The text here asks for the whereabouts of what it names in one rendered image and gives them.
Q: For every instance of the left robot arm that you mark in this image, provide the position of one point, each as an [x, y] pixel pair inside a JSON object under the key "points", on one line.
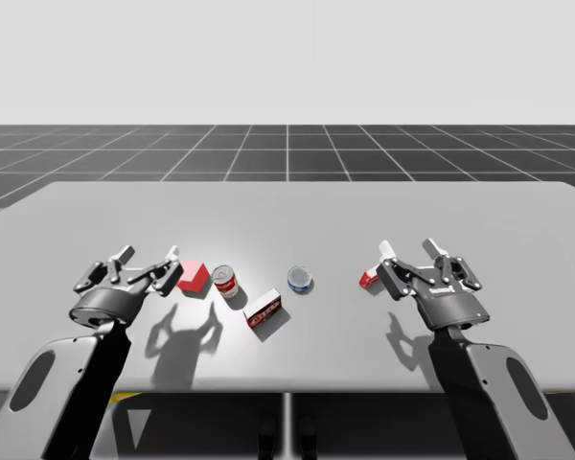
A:
{"points": [[67, 383]]}

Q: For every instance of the blue flat can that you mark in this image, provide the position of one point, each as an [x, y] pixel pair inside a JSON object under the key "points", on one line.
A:
{"points": [[300, 280]]}

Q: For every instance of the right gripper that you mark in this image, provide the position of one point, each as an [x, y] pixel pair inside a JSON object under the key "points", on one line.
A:
{"points": [[453, 306]]}

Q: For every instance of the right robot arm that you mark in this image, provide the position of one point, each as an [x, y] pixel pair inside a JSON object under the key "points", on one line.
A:
{"points": [[489, 393]]}

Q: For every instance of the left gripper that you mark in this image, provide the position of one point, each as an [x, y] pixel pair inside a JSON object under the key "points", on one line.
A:
{"points": [[108, 304]]}

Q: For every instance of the red and white carton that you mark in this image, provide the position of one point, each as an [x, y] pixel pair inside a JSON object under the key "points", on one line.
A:
{"points": [[262, 310]]}

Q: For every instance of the red and white can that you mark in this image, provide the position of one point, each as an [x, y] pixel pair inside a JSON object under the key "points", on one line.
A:
{"points": [[226, 283]]}

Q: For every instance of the red cube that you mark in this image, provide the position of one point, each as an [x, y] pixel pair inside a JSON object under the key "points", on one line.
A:
{"points": [[191, 280]]}

